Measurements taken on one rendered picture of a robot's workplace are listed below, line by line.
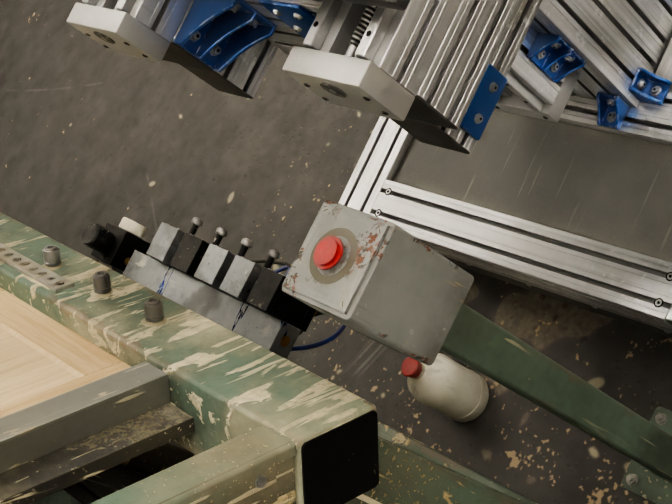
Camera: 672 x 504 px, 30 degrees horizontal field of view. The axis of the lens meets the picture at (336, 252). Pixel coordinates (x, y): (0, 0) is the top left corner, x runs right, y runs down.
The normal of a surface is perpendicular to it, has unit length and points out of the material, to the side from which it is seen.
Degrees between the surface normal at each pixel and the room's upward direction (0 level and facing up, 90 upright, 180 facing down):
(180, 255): 0
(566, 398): 90
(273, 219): 0
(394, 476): 90
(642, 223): 0
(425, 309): 90
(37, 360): 51
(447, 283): 90
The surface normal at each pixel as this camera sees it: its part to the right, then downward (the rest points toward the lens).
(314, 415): -0.04, -0.92
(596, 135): -0.61, -0.37
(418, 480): 0.66, 0.26
